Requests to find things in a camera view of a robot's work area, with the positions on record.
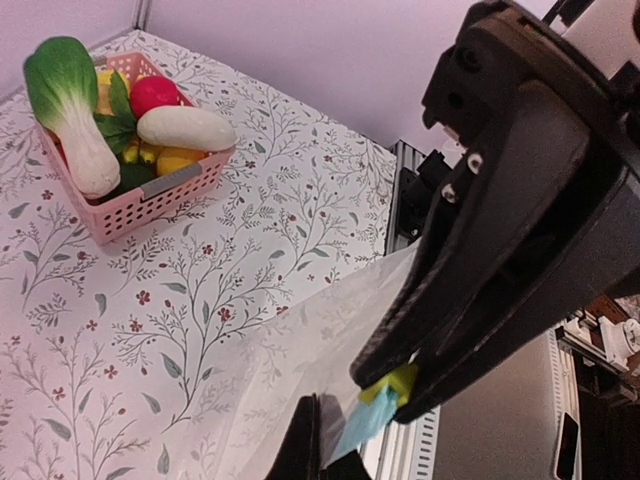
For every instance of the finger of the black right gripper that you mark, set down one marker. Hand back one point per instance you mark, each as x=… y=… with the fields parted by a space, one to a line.
x=509 y=213
x=510 y=350

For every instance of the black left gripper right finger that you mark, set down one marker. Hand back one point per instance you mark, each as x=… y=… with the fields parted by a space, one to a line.
x=336 y=461

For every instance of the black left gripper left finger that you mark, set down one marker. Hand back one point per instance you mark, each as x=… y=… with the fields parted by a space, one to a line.
x=298 y=457

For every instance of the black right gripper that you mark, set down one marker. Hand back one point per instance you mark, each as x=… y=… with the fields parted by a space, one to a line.
x=500 y=47

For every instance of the clear zip top bag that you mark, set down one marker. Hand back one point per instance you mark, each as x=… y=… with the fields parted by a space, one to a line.
x=322 y=336

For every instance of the toy bok choy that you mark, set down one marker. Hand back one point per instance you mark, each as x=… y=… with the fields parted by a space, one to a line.
x=62 y=87

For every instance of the pink perforated plastic basket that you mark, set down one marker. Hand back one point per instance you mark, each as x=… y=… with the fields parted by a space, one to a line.
x=109 y=220

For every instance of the yellow toy lemon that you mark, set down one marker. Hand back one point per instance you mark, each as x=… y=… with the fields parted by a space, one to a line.
x=172 y=159

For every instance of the green toy avocado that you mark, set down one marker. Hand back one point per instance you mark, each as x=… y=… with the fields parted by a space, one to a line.
x=131 y=176

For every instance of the white toy radish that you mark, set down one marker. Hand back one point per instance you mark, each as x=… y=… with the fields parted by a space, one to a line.
x=186 y=127

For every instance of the toy banana bunch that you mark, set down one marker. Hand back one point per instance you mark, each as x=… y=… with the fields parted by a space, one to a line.
x=139 y=152

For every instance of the green toy leaf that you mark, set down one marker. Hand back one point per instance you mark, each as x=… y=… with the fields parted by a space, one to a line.
x=118 y=130

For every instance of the red toy fruit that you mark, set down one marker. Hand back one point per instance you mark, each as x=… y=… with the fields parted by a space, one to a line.
x=151 y=92

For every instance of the peach toy fruit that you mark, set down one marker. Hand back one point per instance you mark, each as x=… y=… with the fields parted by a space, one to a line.
x=104 y=87

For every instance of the front aluminium rail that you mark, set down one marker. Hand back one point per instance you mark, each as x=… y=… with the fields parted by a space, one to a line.
x=423 y=219

